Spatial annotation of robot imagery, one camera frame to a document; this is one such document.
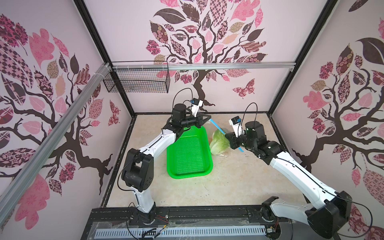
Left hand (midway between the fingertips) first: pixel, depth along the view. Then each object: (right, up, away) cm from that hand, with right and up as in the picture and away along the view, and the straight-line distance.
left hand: (210, 117), depth 80 cm
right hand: (+9, -8, -4) cm, 13 cm away
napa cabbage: (+6, -15, +1) cm, 16 cm away
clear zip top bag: (+1, -5, -1) cm, 6 cm away
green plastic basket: (-12, -24, +15) cm, 31 cm away
